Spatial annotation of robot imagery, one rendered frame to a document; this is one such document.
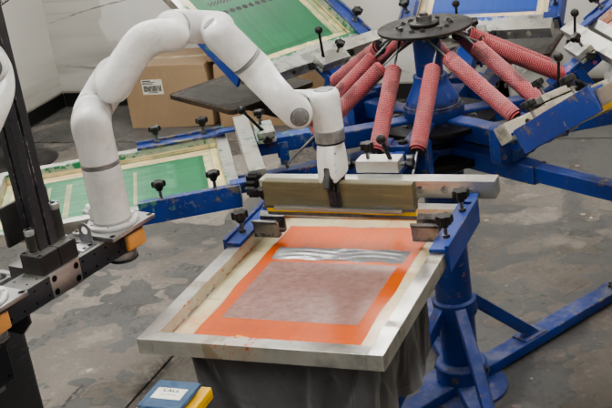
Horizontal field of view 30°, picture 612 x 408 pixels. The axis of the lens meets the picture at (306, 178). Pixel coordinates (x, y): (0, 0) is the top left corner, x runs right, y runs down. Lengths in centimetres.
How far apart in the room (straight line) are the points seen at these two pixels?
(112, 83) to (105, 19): 537
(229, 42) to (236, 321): 65
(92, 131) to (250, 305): 56
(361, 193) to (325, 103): 25
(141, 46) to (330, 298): 73
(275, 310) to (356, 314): 20
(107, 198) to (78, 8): 543
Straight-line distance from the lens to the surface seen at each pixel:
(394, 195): 283
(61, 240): 274
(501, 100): 336
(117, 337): 487
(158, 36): 268
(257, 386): 264
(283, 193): 294
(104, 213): 282
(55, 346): 493
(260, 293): 278
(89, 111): 274
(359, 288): 273
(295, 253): 295
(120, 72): 272
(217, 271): 285
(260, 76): 273
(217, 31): 271
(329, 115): 279
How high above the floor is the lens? 216
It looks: 20 degrees down
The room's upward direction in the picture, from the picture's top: 9 degrees counter-clockwise
